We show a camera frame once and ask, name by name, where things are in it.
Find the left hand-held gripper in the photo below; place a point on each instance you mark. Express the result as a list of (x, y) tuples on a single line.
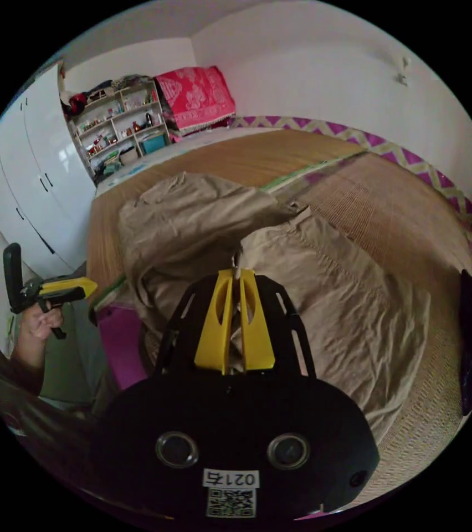
[(32, 293)]

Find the bed with woven mat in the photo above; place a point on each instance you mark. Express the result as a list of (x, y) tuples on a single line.
[(389, 208)]

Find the light brown pants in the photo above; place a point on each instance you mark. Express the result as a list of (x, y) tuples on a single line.
[(344, 316)]

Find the open wooden shelf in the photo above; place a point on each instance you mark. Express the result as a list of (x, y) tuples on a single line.
[(115, 124)]

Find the person's body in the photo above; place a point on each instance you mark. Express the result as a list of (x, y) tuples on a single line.
[(57, 374)]

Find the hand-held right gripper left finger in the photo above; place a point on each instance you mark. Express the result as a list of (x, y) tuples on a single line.
[(210, 341)]

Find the person's left hand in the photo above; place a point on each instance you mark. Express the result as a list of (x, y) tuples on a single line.
[(38, 324)]

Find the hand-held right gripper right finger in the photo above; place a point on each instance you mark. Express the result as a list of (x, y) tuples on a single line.
[(256, 341)]

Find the white cupboard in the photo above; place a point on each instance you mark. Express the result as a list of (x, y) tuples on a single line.
[(24, 166)]

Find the red patterned blanket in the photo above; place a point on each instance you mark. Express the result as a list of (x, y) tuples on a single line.
[(194, 97)]

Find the person's left forearm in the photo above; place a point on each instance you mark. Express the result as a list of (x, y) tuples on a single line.
[(26, 353)]

